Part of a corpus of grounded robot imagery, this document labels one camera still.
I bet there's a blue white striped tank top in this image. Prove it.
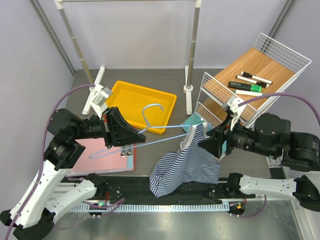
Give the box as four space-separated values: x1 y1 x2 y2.
149 122 221 198

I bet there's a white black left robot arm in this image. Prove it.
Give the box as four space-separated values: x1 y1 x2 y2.
0 107 146 240

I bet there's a white marker green cap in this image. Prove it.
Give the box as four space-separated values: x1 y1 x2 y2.
233 89 263 97

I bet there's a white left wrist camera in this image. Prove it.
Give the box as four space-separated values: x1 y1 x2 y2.
90 84 113 118

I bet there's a green black highlighter marker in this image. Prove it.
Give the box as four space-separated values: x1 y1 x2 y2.
228 81 262 93

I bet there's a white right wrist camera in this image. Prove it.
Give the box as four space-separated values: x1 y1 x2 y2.
222 96 247 131

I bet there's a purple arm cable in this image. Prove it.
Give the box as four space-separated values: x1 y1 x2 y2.
229 92 320 218
4 84 126 240

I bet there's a metal clothes rack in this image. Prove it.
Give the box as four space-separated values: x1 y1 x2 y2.
55 0 202 115

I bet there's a white marker black cap lower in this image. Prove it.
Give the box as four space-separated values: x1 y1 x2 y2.
235 75 270 88

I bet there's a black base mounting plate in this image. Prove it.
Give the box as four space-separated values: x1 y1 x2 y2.
59 174 256 202

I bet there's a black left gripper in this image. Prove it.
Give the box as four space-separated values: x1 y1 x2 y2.
71 105 146 147

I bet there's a white marker black cap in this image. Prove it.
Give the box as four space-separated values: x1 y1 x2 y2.
235 75 270 88
240 71 273 85

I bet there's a white marker black cap upper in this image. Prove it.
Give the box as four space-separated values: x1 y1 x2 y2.
240 71 273 85

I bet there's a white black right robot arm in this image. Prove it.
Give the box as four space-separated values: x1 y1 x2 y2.
198 113 320 212

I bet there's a teal box with handle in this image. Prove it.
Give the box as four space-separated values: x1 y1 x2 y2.
182 113 227 154

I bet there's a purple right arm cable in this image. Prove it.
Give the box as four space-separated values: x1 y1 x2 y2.
229 92 320 218

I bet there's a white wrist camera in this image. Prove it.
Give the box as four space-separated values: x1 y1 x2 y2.
222 96 247 131
90 84 113 118

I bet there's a yellow plastic tray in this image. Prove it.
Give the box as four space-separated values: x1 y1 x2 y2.
106 80 177 135

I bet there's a white wire shelf rack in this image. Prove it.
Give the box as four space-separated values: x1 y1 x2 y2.
194 32 312 161

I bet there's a pink clipboard with papers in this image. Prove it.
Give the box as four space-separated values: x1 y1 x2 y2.
67 138 134 178

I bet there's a white slotted cable duct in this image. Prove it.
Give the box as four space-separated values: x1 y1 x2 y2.
70 202 230 214

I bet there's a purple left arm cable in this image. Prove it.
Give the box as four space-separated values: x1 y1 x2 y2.
4 84 126 240

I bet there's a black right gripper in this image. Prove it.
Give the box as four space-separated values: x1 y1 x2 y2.
196 113 275 158

